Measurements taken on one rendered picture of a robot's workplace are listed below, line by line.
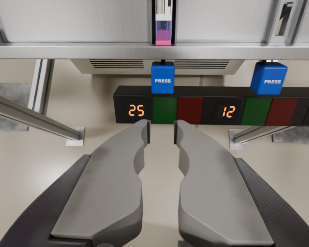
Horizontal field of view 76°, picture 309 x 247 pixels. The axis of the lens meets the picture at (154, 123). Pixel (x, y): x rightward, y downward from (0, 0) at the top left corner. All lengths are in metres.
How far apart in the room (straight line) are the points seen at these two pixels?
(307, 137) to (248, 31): 0.91
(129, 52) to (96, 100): 0.82
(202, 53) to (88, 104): 0.85
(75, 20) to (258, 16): 0.17
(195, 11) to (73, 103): 0.89
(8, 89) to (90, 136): 0.48
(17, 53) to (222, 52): 0.19
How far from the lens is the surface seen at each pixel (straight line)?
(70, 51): 0.21
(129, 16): 0.21
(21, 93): 1.17
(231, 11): 0.22
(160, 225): 0.92
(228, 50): 0.20
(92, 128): 0.97
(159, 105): 0.24
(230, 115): 0.26
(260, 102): 0.27
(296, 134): 1.07
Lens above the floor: 0.89
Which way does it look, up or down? 77 degrees down
